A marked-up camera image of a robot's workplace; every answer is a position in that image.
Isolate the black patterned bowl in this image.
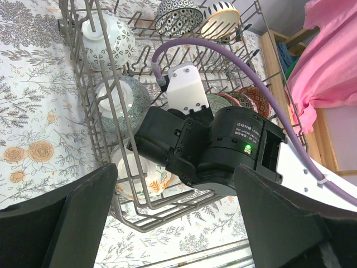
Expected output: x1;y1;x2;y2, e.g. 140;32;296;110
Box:
155;0;203;37

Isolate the cream bowl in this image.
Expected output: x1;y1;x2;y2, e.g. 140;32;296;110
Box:
200;1;240;40

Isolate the green diamond patterned bowl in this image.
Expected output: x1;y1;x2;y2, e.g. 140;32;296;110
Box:
206;94;231;116

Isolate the wooden tray frame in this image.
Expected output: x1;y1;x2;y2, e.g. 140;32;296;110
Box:
260;29;356;177

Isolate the grey dotted bowl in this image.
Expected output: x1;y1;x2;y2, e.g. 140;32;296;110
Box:
98;76;151;139

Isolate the yellow floral bowl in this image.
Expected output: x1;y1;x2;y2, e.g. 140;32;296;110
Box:
114;145;179;199

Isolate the aluminium frame rail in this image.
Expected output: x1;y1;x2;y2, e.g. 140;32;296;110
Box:
142;239;255;268

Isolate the pink t-shirt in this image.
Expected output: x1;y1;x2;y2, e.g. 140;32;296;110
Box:
287;0;357;132

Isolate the pink scale patterned bowl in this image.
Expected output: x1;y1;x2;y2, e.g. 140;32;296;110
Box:
223;92;257;112

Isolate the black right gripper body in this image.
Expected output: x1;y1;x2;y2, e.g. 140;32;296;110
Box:
127;106;215;192

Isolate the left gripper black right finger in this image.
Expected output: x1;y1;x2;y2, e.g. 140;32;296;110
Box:
234;165;356;267

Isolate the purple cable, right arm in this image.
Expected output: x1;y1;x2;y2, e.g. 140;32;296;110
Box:
152;37;357;206

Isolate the floral table mat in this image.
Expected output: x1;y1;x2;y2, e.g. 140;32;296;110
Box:
0;0;268;268

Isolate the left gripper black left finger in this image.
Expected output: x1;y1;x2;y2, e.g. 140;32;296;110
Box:
1;164;118;267

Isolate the grey wire dish rack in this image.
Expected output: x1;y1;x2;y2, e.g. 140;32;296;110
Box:
58;1;313;233

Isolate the red diamond patterned bowl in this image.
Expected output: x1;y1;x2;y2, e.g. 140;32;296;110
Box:
239;86;271;119

